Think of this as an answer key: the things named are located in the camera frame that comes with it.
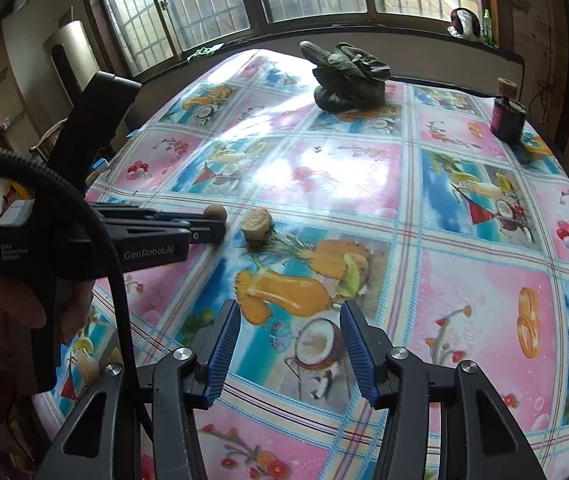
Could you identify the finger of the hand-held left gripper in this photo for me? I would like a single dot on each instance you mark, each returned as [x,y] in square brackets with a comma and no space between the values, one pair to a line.
[207,234]
[164,216]

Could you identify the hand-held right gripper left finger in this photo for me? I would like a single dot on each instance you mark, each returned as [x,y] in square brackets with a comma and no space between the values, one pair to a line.
[224,355]

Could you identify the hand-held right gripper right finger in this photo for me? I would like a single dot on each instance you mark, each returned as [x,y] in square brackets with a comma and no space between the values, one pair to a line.
[359,355]

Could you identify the brown round longan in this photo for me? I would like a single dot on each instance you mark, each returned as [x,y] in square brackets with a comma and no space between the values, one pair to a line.
[214,212]

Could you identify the beige fruit chunk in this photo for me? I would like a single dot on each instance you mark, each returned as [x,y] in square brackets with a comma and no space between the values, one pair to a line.
[257,224]

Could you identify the person's left hand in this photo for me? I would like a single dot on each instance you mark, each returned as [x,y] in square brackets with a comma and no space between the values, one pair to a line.
[4,300]

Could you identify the blue object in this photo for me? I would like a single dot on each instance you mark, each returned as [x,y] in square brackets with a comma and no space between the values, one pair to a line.
[99,165]

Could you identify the printed plastic tablecloth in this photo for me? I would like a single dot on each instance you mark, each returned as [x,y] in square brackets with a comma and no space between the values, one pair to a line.
[414,200]

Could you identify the green cloth scrap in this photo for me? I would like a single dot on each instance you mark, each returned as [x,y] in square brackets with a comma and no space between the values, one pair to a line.
[204,51]

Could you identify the white cylindrical appliance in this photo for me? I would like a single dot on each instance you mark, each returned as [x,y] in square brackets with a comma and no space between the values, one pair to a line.
[67,60]

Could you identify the barred window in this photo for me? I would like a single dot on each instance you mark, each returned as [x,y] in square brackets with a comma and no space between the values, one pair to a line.
[204,5]

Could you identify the dark bottle with cork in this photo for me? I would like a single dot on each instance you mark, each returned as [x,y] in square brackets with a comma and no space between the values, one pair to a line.
[506,115]

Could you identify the plastic bag on windowsill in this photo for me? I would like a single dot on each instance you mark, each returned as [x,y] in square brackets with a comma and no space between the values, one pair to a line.
[461,22]

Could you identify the green bottle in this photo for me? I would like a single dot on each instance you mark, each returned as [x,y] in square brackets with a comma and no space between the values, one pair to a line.
[486,25]

